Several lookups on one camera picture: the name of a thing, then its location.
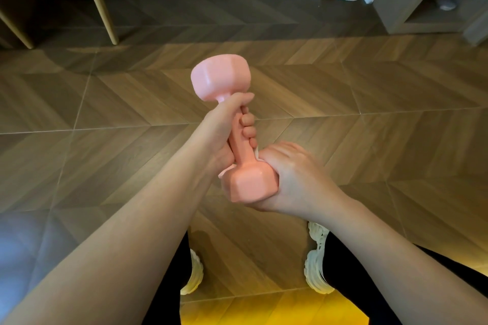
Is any person's right hand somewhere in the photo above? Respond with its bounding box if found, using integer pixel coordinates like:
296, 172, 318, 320
239, 141, 346, 222

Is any person's left hand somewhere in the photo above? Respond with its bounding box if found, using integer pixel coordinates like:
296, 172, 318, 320
189, 93, 260, 178

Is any pink dumbbell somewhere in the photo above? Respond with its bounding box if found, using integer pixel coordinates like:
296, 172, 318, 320
191, 54, 282, 206

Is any person's left forearm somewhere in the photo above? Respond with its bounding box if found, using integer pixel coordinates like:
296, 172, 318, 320
0, 138, 220, 325

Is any person's right forearm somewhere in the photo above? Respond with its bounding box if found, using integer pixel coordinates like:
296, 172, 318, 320
308, 192, 488, 325

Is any person's right white shoe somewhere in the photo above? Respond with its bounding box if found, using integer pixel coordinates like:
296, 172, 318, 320
303, 221, 336, 295

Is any person's white shoe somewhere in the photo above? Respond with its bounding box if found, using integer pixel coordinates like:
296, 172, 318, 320
179, 249, 203, 296
303, 221, 336, 295

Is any person's left white shoe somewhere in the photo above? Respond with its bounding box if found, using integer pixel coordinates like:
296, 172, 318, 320
179, 249, 203, 296

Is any person's right black trouser leg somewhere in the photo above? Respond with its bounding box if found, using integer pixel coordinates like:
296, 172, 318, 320
322, 231, 488, 325

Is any person's black trouser leg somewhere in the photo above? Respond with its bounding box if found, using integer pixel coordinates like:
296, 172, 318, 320
142, 231, 192, 325
322, 231, 488, 325

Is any person's left black trouser leg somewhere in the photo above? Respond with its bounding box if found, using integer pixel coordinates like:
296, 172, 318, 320
142, 231, 192, 325

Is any slanted wooden furniture leg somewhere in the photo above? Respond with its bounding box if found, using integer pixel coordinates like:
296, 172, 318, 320
0, 4, 35, 50

